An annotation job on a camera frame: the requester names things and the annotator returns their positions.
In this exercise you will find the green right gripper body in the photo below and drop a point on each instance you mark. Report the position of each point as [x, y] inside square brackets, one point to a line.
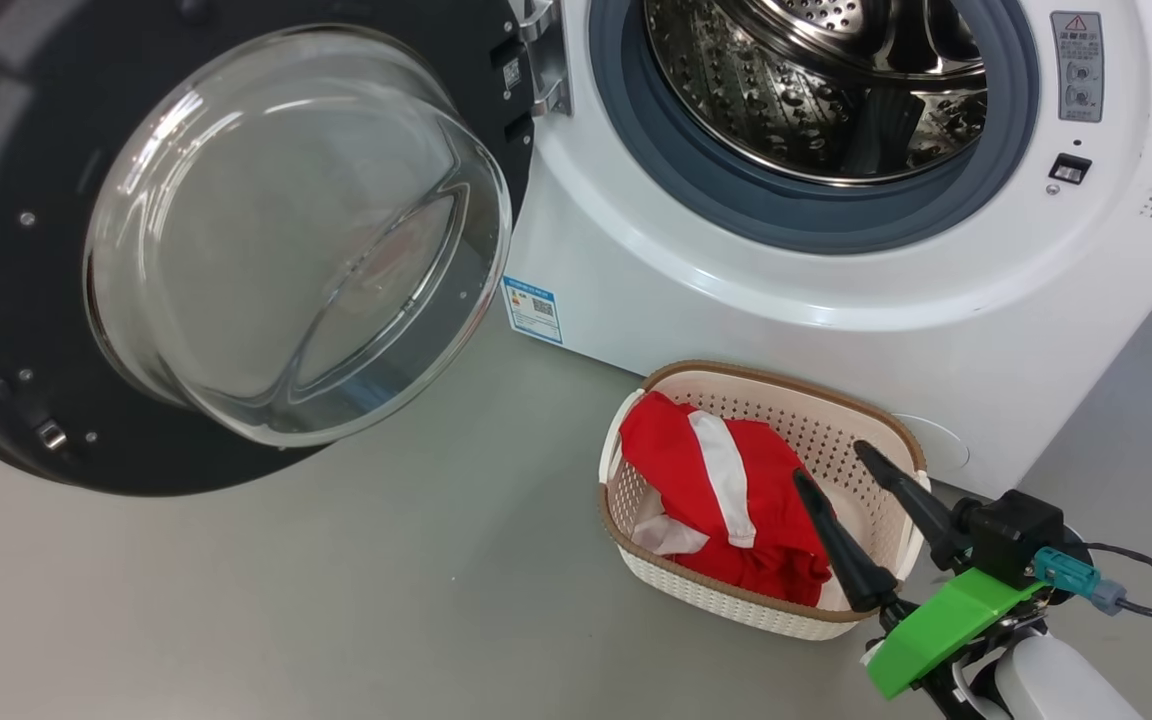
[946, 630]

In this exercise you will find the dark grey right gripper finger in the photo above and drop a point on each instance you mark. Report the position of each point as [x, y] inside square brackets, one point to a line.
[921, 505]
[856, 570]

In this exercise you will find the red garment with white stripes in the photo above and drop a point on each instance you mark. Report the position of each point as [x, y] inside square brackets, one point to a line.
[671, 460]

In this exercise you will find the black round glass washer door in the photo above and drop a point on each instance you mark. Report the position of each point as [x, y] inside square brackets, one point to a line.
[36, 150]

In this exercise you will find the cream perforated laundry basket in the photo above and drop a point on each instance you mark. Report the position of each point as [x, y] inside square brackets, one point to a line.
[836, 440]

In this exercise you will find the white front-load washing machine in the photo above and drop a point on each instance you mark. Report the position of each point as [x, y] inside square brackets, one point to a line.
[736, 290]

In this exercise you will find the blue energy label sticker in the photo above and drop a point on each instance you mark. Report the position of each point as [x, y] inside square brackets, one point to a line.
[533, 310]

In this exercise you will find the grey warning sticker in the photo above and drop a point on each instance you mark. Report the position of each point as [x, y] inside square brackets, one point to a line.
[1077, 65]

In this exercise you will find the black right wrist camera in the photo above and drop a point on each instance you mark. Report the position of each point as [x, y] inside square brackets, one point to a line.
[1011, 530]

